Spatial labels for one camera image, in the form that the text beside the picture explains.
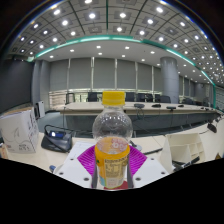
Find round ceiling lights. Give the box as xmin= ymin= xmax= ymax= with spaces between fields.
xmin=11 ymin=0 xmax=221 ymax=88

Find flat round red coaster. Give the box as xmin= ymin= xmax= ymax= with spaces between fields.
xmin=111 ymin=180 xmax=131 ymax=191

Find black office chairs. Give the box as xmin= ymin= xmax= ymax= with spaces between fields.
xmin=64 ymin=91 xmax=194 ymax=104

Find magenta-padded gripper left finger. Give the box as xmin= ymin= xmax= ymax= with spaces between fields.
xmin=53 ymin=144 xmax=97 ymax=189

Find white paper carton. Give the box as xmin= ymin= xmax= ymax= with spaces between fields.
xmin=0 ymin=106 xmax=40 ymax=154

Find white open cardboard box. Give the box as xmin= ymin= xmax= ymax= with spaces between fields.
xmin=159 ymin=132 xmax=206 ymax=173

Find black table microphone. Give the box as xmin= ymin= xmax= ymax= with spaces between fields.
xmin=206 ymin=123 xmax=218 ymax=134

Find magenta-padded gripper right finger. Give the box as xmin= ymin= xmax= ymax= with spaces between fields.
xmin=128 ymin=145 xmax=170 ymax=189

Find black desk microphones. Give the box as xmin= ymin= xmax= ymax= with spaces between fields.
xmin=133 ymin=102 xmax=186 ymax=112

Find yellow-capped clear drink bottle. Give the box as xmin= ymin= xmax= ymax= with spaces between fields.
xmin=92 ymin=90 xmax=134 ymax=190

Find long curved conference desk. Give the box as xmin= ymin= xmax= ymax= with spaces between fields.
xmin=54 ymin=101 xmax=221 ymax=136

